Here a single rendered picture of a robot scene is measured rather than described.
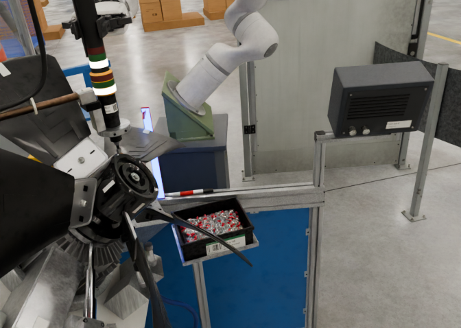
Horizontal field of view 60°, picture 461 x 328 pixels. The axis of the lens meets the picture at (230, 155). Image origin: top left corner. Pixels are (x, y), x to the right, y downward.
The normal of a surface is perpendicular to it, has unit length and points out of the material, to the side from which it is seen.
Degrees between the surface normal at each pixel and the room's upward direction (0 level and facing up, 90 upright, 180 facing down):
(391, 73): 15
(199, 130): 90
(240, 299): 90
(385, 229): 0
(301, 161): 90
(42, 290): 50
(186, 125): 90
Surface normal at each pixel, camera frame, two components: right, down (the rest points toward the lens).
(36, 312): 0.72, -0.62
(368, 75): -0.05, -0.72
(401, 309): -0.07, -0.87
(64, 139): 0.29, -0.30
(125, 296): -0.05, 0.40
